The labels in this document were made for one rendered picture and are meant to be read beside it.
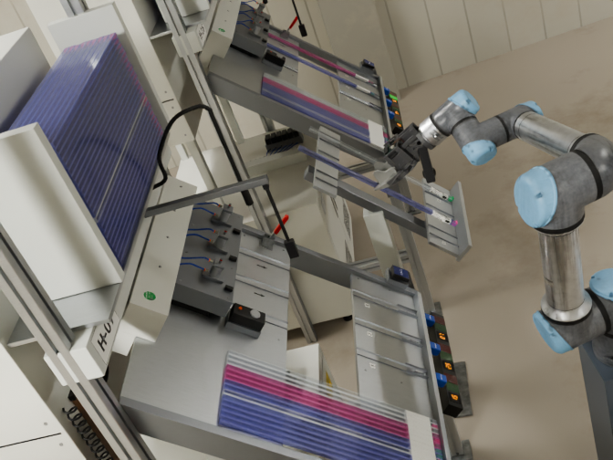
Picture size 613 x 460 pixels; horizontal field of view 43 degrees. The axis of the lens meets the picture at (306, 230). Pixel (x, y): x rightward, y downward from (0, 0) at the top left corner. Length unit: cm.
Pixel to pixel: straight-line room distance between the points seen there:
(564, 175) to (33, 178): 102
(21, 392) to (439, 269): 223
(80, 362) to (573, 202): 100
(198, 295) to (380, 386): 47
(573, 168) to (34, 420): 116
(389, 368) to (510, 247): 162
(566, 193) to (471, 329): 150
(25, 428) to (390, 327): 92
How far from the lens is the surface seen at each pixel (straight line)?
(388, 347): 196
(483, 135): 202
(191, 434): 153
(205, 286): 172
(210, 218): 192
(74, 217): 137
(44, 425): 157
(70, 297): 148
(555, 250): 178
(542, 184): 166
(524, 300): 317
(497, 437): 273
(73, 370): 139
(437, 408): 186
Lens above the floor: 211
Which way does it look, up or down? 33 degrees down
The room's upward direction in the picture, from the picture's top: 22 degrees counter-clockwise
